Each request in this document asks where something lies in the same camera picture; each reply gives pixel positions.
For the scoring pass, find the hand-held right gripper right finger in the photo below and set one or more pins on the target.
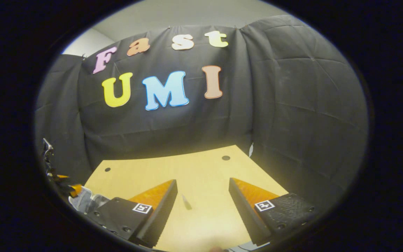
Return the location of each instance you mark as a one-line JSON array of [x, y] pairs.
[[243, 213]]

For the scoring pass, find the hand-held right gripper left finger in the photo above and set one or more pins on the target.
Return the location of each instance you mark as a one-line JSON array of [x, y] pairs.
[[163, 213]]

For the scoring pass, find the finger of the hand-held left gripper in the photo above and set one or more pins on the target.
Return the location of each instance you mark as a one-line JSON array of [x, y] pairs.
[[76, 189], [62, 176]]

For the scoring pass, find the black backdrop cloth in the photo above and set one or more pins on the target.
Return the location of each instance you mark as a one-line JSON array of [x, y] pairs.
[[173, 129]]

